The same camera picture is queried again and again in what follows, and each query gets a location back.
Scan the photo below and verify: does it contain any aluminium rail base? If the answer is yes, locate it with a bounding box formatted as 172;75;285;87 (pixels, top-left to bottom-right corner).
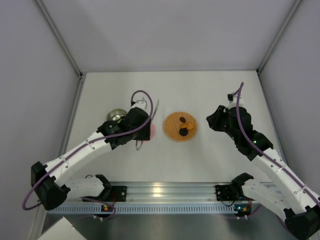
111;182;228;204

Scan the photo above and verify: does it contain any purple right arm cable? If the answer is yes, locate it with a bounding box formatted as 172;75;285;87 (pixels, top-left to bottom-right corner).
231;82;320;203

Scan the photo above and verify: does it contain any large dark round food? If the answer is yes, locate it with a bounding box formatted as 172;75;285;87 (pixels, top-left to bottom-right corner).
179;128;189;137

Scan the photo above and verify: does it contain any slotted cable duct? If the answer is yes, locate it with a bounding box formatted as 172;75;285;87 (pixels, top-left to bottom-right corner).
47;202;249;215

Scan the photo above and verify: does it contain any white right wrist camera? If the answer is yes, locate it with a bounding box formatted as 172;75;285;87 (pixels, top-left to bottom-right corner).
227;92;245;109

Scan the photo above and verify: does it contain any pink round lid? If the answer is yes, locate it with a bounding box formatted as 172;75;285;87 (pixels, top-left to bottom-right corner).
149;123;156;141

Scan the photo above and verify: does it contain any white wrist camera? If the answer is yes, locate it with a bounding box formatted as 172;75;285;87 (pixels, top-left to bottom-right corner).
227;92;245;109
130;99;148;111

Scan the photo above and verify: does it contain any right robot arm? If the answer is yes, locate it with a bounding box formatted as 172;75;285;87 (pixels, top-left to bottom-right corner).
206;105;320;240

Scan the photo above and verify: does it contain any white box corner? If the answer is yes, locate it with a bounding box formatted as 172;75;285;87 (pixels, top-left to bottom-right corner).
38;217;86;240

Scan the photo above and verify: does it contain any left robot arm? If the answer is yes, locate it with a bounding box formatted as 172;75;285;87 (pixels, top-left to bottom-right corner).
31;106;153;211

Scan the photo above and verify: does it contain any orange woven plate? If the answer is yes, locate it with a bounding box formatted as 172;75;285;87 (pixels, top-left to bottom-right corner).
163;111;198;142

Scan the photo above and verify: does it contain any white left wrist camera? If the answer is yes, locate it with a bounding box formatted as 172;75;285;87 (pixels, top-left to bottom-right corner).
130;99;148;111

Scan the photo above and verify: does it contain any steel bowl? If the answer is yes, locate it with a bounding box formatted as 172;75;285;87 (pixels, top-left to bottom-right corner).
106;108;127;121

